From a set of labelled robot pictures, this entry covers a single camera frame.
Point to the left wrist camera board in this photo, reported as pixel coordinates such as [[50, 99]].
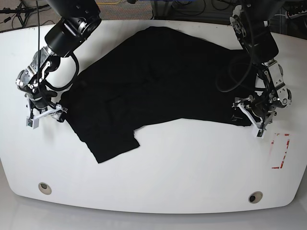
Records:
[[258, 132]]

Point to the right table cable grommet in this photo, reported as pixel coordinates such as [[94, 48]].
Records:
[[255, 197]]

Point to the table cable grommet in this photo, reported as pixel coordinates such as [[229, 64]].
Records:
[[44, 188], [255, 197]]

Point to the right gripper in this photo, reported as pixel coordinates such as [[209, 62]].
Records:
[[39, 108]]

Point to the black tripod stand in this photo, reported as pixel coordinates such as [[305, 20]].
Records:
[[22, 12]]

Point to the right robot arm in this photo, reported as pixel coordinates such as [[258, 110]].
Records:
[[79, 18]]

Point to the black printed T-shirt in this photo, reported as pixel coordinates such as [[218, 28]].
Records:
[[156, 83]]

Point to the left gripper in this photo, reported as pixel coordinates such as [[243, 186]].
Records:
[[256, 110]]

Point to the red tape marking rectangle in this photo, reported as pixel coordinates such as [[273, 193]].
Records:
[[278, 150]]

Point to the left table cable grommet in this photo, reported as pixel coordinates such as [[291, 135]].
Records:
[[44, 188]]

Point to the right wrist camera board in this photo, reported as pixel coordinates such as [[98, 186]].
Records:
[[32, 122]]

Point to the white power strip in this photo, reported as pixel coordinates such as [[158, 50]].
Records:
[[296, 12]]

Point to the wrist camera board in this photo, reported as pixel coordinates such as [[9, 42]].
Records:
[[258, 132], [32, 122]]

